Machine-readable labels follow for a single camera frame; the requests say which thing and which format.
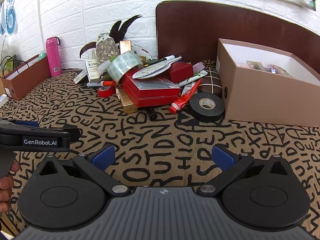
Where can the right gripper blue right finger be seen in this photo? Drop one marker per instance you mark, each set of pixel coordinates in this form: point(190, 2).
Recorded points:
point(223, 157)

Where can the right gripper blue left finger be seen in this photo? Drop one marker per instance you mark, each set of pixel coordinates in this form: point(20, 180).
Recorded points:
point(103, 158)

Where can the black tape roll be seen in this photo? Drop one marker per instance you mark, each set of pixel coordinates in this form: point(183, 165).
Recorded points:
point(206, 107)

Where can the gold rectangular box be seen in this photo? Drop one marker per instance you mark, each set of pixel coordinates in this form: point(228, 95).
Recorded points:
point(128, 105)

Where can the red squeeze tube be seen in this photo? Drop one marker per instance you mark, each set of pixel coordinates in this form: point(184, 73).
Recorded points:
point(184, 99)

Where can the large red gift box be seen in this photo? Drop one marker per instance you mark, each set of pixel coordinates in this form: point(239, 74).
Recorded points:
point(155, 91)

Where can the person's left hand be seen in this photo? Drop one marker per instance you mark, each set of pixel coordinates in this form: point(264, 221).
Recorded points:
point(6, 184)

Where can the brown file box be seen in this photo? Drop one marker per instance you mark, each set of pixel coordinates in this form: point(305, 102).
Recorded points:
point(19, 82)

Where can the black marker pen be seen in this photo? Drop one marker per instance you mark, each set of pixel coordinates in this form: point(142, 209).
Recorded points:
point(151, 113)

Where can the red small tape roll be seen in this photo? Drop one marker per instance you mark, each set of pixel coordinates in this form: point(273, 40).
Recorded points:
point(105, 92)

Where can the red capped marker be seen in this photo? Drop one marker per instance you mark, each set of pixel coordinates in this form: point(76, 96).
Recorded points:
point(102, 84)

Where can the brown checkered pouch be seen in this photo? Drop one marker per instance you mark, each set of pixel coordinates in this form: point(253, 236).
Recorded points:
point(211, 83)

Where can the large pink cardboard box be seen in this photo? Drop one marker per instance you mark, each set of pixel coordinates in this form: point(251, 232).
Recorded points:
point(267, 85)

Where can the white green tube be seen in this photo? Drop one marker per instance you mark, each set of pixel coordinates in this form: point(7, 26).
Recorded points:
point(196, 76)

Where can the white medicine box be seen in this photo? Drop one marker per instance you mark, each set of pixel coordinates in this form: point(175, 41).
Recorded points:
point(92, 70)

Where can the green patterned tape roll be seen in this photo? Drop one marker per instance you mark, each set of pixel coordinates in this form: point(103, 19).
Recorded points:
point(122, 64)

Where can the pink thermos bottle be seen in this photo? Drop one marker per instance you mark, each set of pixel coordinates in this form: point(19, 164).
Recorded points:
point(52, 49)

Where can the small red box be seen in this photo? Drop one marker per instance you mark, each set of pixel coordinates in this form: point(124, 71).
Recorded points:
point(179, 71)

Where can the white patterned fan case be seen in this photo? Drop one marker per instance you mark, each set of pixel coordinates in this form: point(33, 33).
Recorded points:
point(152, 70)

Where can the speckled fabric pouch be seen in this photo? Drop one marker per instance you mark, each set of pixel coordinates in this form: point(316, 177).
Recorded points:
point(106, 47)

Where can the black feather duster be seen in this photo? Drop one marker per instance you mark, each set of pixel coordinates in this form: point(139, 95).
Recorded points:
point(117, 32)

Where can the dark brown headboard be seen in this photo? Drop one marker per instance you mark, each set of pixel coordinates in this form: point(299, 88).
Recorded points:
point(191, 29)

